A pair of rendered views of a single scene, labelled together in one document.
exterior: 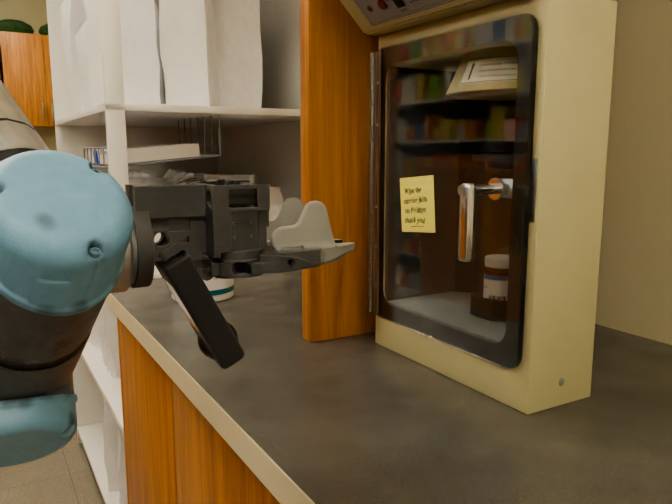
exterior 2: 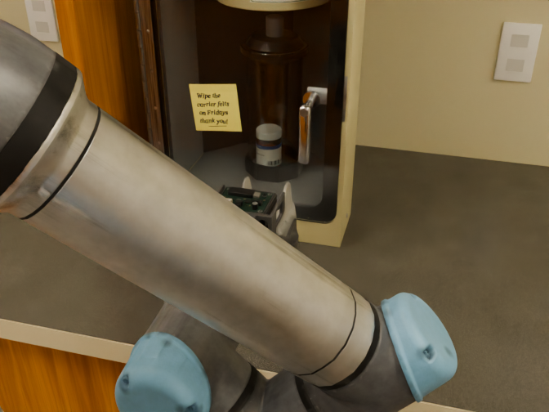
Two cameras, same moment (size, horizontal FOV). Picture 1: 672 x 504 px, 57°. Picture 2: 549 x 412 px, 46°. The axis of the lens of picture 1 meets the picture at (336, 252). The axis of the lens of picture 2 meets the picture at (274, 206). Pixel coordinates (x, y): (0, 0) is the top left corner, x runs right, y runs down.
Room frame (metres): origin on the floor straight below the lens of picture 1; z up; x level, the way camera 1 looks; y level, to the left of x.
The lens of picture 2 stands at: (0.13, 0.49, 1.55)
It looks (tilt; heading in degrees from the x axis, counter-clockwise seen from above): 31 degrees down; 315
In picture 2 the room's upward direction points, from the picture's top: straight up
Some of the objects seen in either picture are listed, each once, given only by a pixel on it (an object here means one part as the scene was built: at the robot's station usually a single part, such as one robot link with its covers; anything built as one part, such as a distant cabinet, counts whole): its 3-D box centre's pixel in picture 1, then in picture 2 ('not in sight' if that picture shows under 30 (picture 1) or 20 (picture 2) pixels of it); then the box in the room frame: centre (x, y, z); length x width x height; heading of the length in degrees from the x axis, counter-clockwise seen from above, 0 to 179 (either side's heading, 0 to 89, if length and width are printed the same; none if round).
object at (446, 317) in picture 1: (439, 192); (242, 97); (0.82, -0.14, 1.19); 0.30 x 0.01 x 0.40; 30
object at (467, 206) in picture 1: (478, 219); (307, 127); (0.71, -0.16, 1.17); 0.05 x 0.03 x 0.10; 120
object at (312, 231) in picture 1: (316, 232); (284, 204); (0.58, 0.02, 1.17); 0.09 x 0.03 x 0.06; 115
